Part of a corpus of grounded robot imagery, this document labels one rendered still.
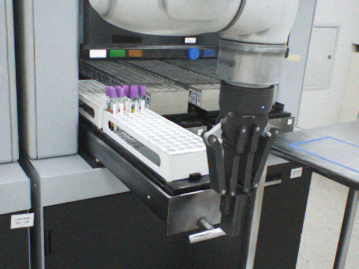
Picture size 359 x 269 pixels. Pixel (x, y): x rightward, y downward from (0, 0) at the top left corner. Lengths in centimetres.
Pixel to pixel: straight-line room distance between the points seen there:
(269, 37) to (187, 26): 13
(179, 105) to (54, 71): 33
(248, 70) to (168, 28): 14
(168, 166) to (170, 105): 40
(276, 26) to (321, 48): 257
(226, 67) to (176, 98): 54
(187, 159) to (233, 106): 18
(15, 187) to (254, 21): 61
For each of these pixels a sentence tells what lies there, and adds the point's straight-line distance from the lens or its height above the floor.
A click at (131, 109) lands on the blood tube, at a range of 95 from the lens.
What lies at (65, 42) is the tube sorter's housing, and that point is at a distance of 99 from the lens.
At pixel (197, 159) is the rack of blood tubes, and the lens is 75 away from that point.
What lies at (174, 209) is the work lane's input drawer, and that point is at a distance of 72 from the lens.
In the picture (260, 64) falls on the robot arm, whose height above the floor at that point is 104.
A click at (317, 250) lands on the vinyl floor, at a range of 226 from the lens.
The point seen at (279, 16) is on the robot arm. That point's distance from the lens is 57.
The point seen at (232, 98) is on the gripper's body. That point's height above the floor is 99.
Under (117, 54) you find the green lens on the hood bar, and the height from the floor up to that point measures 98.
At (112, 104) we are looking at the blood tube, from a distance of 93.
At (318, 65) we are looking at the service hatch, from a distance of 315.
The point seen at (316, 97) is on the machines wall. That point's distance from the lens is 322.
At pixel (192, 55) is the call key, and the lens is 109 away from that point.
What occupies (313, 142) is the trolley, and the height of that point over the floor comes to 82.
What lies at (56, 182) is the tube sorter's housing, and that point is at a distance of 97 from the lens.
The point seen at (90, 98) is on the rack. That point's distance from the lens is 106.
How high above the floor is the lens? 112
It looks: 17 degrees down
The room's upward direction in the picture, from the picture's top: 4 degrees clockwise
